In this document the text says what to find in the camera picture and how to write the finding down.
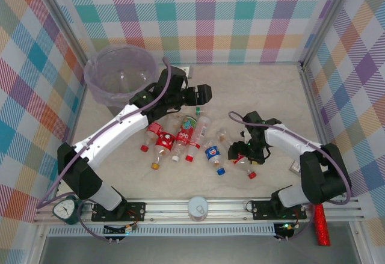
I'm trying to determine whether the clear plastic bottle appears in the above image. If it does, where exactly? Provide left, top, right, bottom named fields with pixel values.
left=167, top=112, right=185, bottom=132

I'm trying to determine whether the aluminium side rail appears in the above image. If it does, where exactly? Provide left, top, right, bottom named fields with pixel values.
left=299, top=62, right=331, bottom=144

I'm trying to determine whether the red glitter tube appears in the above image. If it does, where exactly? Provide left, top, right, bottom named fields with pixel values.
left=313, top=203, right=331, bottom=247

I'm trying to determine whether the red-label bottle with red cap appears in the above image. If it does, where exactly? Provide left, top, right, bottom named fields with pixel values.
left=217, top=129, right=257, bottom=180
left=140, top=121, right=163, bottom=153

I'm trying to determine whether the red-label bottle with orange cap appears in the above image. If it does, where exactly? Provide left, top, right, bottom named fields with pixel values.
left=149, top=131, right=177, bottom=171

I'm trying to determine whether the slotted white cable duct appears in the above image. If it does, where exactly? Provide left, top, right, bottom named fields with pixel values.
left=47, top=223, right=277, bottom=238

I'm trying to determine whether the blue-label bottle with blue cap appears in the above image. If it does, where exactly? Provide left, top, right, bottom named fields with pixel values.
left=203, top=145, right=227, bottom=176

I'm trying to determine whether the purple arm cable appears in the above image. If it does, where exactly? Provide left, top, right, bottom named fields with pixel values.
left=35, top=56, right=173, bottom=209
left=227, top=110, right=353, bottom=206

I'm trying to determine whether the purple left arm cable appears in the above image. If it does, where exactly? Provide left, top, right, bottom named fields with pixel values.
left=35, top=56, right=173, bottom=209

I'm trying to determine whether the green alarm clock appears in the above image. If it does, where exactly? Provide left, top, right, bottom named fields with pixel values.
left=52, top=194, right=81, bottom=226

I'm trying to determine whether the small black controller board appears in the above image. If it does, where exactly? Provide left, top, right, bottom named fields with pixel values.
left=274, top=222, right=297, bottom=238
left=103, top=223, right=139, bottom=235

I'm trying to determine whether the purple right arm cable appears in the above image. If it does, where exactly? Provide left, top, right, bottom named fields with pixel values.
left=227, top=110, right=353, bottom=206

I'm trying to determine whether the silver tin can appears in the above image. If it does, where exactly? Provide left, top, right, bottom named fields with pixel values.
left=187, top=196, right=210, bottom=222

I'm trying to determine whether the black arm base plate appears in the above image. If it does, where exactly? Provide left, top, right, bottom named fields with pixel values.
left=251, top=200, right=307, bottom=220
left=91, top=201, right=147, bottom=223

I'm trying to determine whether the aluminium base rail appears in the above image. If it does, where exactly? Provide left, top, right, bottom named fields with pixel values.
left=32, top=198, right=365, bottom=225

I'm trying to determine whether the clear bottle with red cap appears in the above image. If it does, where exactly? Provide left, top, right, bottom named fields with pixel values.
left=185, top=115, right=211, bottom=162

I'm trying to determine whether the aluminium frame post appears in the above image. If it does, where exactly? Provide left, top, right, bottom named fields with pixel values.
left=298, top=0, right=361, bottom=66
left=28, top=0, right=91, bottom=64

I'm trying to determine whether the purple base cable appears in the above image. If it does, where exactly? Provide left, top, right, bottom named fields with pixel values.
left=77, top=199, right=121, bottom=244
left=275, top=214, right=316, bottom=243

